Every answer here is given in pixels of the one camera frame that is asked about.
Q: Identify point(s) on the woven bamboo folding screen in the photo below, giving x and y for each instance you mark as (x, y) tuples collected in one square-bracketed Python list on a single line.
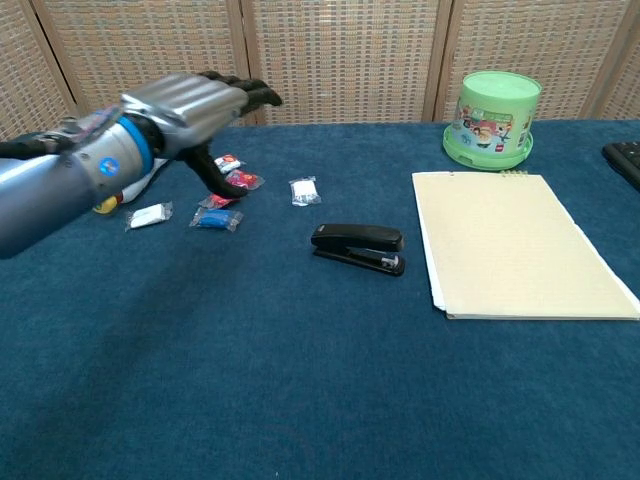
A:
[(345, 55)]

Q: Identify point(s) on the green cartoon plastic bucket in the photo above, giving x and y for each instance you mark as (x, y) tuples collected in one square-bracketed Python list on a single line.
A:
[(492, 105)]

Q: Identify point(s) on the yellow spiral notepad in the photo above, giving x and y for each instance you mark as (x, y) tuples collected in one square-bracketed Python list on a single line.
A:
[(510, 240)]

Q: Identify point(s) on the pink wrapped candy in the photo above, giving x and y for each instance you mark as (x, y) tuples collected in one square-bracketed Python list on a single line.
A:
[(245, 179)]

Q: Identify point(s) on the white red wrapped candy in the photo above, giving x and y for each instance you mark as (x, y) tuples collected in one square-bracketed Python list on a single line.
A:
[(229, 162)]

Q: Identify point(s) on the black stapler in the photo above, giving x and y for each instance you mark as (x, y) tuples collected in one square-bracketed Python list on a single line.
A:
[(357, 237)]

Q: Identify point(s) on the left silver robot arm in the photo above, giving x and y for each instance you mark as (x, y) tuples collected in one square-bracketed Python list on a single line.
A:
[(50, 190)]

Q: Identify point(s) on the blue felt table mat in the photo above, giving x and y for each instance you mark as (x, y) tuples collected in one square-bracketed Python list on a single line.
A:
[(275, 360)]

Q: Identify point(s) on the white bottle yellow cap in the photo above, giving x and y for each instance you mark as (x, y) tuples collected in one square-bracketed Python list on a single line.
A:
[(137, 189)]

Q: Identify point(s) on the blue wrapped candy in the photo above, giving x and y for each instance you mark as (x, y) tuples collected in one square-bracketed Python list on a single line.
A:
[(216, 219)]

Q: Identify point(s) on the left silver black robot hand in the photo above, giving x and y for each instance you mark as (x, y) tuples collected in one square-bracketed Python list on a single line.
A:
[(195, 110)]

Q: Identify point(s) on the black computer keyboard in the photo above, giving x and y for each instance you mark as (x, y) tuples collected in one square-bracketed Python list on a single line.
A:
[(625, 160)]

